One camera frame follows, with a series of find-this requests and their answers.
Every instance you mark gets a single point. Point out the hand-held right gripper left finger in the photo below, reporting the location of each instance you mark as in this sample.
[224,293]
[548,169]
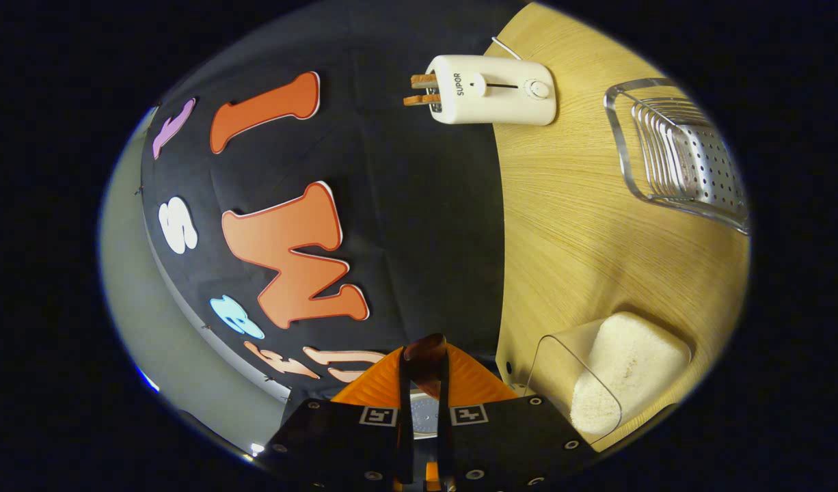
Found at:
[337,444]

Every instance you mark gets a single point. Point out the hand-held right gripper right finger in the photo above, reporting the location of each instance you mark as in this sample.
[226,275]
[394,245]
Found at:
[515,444]

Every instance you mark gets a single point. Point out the brown wooden spoon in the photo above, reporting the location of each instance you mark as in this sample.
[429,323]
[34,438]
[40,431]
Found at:
[426,359]

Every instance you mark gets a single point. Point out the clear plastic rice container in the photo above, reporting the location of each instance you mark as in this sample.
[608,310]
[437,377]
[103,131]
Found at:
[552,369]

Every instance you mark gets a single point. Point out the black backdrop cloth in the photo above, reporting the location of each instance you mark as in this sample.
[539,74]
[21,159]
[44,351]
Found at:
[419,205]

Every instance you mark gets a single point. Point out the white toaster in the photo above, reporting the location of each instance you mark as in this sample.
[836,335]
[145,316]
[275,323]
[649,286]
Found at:
[501,92]

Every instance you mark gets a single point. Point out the toasted bread slice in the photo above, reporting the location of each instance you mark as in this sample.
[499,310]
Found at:
[422,100]
[424,80]

